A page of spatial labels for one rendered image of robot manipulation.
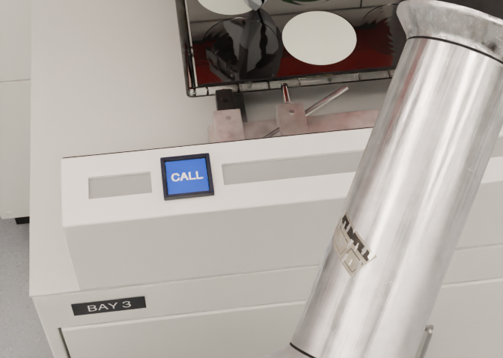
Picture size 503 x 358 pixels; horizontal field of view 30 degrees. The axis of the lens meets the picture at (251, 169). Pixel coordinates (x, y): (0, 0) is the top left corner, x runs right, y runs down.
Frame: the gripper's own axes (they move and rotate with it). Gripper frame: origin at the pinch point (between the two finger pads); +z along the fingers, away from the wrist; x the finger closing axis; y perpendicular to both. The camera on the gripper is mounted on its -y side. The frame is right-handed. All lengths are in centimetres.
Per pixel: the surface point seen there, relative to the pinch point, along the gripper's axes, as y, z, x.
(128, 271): -17.1, 6.1, 37.9
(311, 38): -8.4, 1.3, -1.4
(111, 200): -14.4, -4.8, 36.8
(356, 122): -21.5, 3.3, 3.6
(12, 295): 40, 91, 35
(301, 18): -4.8, 1.3, -3.1
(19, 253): 47, 91, 27
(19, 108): 46, 47, 18
